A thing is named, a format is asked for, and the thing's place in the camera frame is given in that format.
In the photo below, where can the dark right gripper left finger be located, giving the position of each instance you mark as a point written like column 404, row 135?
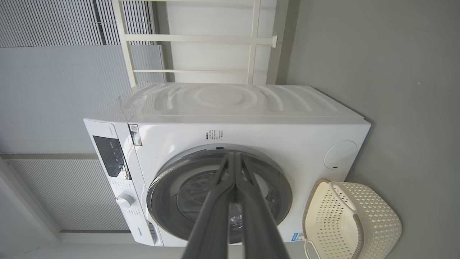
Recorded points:
column 212, row 223

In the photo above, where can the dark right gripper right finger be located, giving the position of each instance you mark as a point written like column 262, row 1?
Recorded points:
column 260, row 230

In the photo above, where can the dark round glass washer door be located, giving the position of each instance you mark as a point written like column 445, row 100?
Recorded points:
column 169, row 187

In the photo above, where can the white front-load washing machine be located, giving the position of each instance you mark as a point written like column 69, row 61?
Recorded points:
column 251, row 129

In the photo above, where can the cream perforated laundry basket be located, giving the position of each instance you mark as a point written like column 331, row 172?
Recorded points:
column 373, row 223

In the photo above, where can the white metal rack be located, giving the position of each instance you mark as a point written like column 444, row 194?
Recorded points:
column 201, row 38

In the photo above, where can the grey slatted window blind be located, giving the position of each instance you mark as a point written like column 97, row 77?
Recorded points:
column 46, row 21

